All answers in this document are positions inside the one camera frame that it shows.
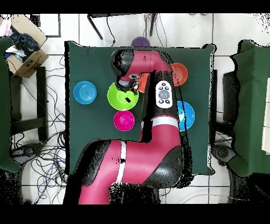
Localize green plastic bowl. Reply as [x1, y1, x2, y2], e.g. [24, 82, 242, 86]
[107, 82, 139, 111]

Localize pink plastic bowl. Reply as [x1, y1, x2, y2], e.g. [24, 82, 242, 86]
[113, 110, 136, 132]

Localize purple plastic bowl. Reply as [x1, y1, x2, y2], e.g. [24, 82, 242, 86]
[131, 36, 151, 48]

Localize small blue flat-bottomed bowl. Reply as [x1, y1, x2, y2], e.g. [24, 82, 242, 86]
[73, 80, 98, 105]

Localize small orange flat-bottomed bowl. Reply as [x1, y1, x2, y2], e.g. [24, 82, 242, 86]
[170, 62, 189, 87]

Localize dark green tablecloth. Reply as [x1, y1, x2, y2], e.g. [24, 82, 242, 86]
[64, 40, 216, 175]

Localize large blue plastic bowl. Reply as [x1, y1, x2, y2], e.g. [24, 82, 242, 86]
[176, 100, 196, 132]

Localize cardboard box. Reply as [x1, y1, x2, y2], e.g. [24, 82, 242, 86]
[4, 14, 50, 79]

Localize black stand base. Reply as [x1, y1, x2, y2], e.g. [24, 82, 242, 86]
[10, 142, 44, 164]
[211, 144, 237, 167]

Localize green cloth covered table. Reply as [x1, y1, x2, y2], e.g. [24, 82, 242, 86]
[228, 39, 270, 178]
[0, 36, 22, 173]

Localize dark clothes bundle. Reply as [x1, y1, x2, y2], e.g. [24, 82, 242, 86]
[7, 27, 41, 62]

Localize black box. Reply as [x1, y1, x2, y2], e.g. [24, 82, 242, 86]
[30, 14, 41, 27]

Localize beige board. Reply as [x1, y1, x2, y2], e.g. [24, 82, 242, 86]
[262, 77, 270, 155]

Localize black cable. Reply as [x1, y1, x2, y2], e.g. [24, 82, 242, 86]
[106, 15, 117, 46]

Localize black metal table frame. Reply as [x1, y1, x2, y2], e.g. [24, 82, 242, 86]
[86, 13, 158, 41]

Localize black bench frame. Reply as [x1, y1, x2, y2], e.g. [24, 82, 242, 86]
[9, 66, 49, 142]

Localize tangle of black cables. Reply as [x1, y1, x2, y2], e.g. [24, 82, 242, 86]
[10, 54, 70, 204]

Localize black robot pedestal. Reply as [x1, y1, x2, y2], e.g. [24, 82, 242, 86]
[109, 183, 162, 204]

